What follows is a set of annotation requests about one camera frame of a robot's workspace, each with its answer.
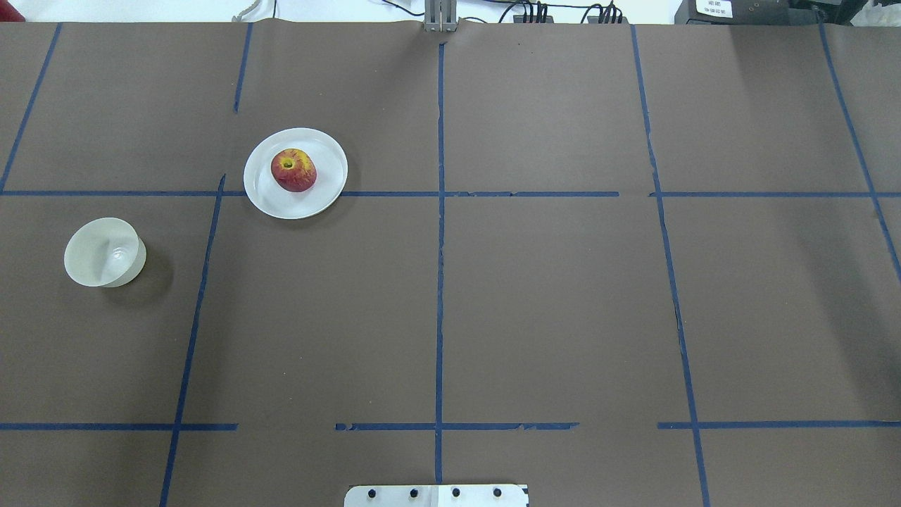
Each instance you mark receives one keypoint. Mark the white round plate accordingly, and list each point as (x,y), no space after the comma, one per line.
(332,174)

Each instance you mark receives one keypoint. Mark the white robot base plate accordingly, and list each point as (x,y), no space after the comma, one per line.
(438,495)

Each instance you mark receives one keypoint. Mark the white plastic bowl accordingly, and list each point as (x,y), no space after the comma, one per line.
(106,252)

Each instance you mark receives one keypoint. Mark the black device with label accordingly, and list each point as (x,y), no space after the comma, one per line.
(775,13)

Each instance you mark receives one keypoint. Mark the red yellow apple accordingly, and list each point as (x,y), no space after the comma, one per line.
(293,170)

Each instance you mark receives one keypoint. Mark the grey aluminium frame post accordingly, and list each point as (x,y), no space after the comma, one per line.
(440,16)

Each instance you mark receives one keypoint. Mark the brown paper table cover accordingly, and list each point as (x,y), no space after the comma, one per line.
(623,265)

